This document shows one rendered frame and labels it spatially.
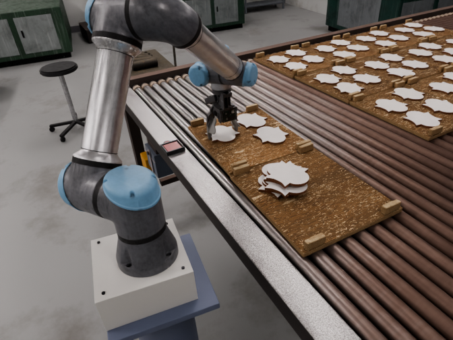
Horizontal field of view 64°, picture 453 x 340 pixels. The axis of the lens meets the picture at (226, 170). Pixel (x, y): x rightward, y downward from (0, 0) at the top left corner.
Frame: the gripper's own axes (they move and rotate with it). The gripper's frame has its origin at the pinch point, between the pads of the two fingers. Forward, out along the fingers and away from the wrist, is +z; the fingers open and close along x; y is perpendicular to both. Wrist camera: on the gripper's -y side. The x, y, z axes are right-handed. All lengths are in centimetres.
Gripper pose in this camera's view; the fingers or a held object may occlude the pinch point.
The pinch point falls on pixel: (222, 133)
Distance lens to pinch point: 146.8
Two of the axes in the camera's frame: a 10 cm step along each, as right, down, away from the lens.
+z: 0.6, 8.3, 5.6
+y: 4.4, 4.9, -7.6
